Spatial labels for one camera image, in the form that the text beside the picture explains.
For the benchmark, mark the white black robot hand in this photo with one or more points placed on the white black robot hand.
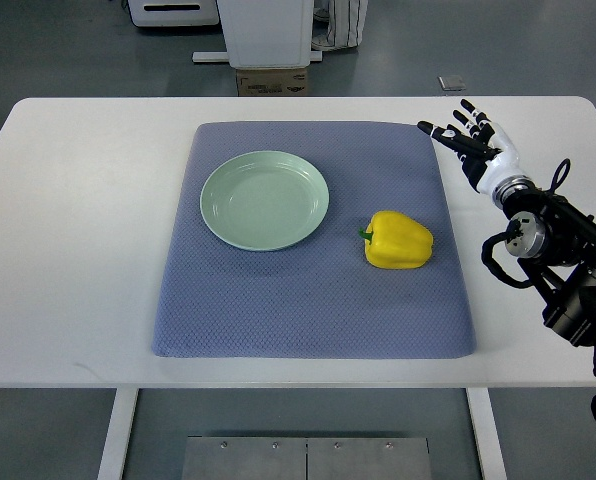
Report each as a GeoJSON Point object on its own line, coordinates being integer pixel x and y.
{"type": "Point", "coordinates": [487, 155]}

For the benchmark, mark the yellow bell pepper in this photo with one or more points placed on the yellow bell pepper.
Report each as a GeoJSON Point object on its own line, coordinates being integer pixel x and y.
{"type": "Point", "coordinates": [393, 240]}

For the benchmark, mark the grey floor outlet plate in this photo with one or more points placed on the grey floor outlet plate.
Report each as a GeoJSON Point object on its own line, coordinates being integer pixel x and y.
{"type": "Point", "coordinates": [451, 83]}

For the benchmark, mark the light green plate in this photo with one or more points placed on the light green plate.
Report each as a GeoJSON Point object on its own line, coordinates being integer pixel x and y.
{"type": "Point", "coordinates": [264, 200]}

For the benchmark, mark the striped fabric bag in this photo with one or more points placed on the striped fabric bag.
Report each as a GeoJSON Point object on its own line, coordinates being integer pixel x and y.
{"type": "Point", "coordinates": [345, 21]}

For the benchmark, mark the cardboard box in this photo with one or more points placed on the cardboard box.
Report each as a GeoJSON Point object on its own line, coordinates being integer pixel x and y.
{"type": "Point", "coordinates": [272, 82]}

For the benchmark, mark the blue-grey quilted mat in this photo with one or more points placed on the blue-grey quilted mat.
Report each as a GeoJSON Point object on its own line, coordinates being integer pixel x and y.
{"type": "Point", "coordinates": [319, 298]}

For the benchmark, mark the right white table leg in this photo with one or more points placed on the right white table leg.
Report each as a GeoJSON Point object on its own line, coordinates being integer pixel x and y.
{"type": "Point", "coordinates": [485, 434]}

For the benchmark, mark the white table leg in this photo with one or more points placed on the white table leg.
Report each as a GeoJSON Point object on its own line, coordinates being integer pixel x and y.
{"type": "Point", "coordinates": [119, 430]}
{"type": "Point", "coordinates": [485, 434]}

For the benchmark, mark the white appliance with slot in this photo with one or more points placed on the white appliance with slot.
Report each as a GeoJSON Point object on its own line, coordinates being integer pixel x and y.
{"type": "Point", "coordinates": [155, 14]}

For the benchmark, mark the left white table leg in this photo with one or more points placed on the left white table leg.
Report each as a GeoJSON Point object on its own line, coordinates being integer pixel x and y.
{"type": "Point", "coordinates": [119, 430]}

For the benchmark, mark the white pedestal column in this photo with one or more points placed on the white pedestal column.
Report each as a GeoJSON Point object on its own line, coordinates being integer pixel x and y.
{"type": "Point", "coordinates": [273, 34]}

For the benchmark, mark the metal base plate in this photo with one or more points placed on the metal base plate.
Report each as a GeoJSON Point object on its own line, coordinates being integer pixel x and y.
{"type": "Point", "coordinates": [306, 458]}

